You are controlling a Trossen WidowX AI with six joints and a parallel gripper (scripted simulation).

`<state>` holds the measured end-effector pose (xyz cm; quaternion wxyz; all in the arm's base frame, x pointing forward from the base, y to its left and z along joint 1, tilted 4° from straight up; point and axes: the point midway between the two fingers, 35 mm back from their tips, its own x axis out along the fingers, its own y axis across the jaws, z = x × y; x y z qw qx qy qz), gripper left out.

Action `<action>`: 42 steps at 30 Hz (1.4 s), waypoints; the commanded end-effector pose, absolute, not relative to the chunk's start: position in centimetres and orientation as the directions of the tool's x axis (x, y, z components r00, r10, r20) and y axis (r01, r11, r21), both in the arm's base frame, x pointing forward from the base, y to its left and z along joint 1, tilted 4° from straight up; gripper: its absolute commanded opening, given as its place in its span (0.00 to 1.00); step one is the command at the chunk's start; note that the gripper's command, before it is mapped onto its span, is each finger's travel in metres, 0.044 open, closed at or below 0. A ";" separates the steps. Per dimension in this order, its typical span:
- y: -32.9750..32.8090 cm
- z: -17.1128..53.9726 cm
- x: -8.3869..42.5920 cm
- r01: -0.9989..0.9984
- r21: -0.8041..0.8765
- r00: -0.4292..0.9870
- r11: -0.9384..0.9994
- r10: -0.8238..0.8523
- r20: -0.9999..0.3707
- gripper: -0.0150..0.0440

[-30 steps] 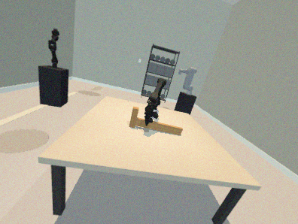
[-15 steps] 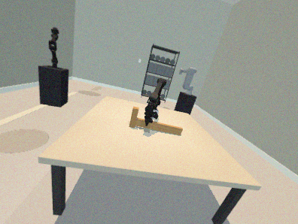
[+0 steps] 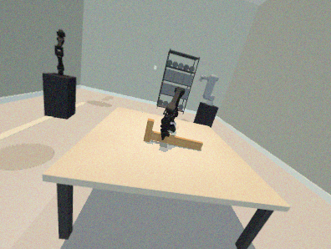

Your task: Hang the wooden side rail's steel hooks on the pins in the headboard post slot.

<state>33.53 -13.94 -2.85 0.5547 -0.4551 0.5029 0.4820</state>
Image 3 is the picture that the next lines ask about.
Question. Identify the brown wooden post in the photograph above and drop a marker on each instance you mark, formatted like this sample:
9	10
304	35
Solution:
148	130

